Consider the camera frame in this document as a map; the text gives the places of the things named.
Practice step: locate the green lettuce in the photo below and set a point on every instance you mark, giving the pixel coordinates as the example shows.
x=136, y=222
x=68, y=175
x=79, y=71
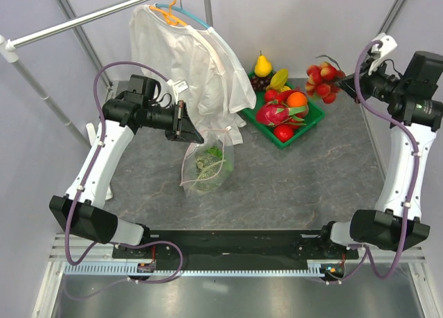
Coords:
x=227, y=164

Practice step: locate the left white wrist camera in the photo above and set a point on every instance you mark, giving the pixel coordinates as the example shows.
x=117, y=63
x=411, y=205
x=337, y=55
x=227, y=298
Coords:
x=177, y=86

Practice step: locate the green plastic tray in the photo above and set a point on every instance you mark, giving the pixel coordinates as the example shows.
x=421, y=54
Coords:
x=313, y=117

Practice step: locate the teal clothes hanger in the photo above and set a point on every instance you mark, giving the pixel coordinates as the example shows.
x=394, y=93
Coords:
x=194, y=20

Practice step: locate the green melon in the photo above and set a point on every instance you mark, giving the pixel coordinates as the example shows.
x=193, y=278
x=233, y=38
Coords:
x=208, y=168

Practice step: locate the pink dragon fruit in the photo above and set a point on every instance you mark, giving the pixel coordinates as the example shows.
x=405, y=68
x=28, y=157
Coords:
x=274, y=114

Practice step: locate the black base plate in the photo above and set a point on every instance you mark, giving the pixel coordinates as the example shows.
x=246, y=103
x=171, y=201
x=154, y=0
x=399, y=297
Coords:
x=251, y=248

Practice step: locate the dark purple grapes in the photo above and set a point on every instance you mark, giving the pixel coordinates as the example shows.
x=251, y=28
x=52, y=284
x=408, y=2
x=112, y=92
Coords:
x=260, y=83

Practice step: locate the light blue cable duct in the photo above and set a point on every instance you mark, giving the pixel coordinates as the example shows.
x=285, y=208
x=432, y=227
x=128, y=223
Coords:
x=137, y=269

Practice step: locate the orange clothes hanger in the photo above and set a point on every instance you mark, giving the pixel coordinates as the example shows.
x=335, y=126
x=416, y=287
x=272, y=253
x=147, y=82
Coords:
x=169, y=18

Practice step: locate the yellow pear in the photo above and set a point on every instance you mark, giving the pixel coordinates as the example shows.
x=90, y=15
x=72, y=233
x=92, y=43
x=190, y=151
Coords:
x=263, y=66

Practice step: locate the white metal clothes rack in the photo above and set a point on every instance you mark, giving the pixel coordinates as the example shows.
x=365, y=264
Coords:
x=39, y=156

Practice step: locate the white t-shirt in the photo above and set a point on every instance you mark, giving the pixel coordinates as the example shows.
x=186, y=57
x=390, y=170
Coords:
x=218, y=86

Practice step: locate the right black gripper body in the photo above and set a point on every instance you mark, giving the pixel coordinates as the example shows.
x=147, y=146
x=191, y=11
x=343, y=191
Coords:
x=378, y=84

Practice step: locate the yellow star fruit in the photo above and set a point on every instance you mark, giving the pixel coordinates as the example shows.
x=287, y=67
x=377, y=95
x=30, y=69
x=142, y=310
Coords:
x=279, y=80

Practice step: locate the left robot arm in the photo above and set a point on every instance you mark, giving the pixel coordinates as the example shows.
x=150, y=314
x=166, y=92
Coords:
x=80, y=211

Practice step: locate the red tomato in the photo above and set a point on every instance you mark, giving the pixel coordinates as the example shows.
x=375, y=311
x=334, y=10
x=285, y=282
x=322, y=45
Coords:
x=283, y=132

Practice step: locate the red lychee bunch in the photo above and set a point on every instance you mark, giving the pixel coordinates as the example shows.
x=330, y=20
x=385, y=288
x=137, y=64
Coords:
x=322, y=79

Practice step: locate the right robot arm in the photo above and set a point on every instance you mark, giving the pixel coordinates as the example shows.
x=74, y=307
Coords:
x=395, y=222

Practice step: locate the red pepper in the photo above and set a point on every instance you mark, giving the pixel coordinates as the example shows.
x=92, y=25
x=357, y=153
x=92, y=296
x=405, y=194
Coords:
x=283, y=96

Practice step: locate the orange fruit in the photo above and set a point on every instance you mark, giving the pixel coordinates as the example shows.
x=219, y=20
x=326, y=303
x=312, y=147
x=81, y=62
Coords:
x=297, y=99

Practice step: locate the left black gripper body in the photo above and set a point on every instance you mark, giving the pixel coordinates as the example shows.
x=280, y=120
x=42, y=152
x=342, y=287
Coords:
x=174, y=134

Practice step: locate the clear pink-dotted zip bag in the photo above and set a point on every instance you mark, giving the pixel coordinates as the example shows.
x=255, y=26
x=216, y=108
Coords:
x=218, y=137

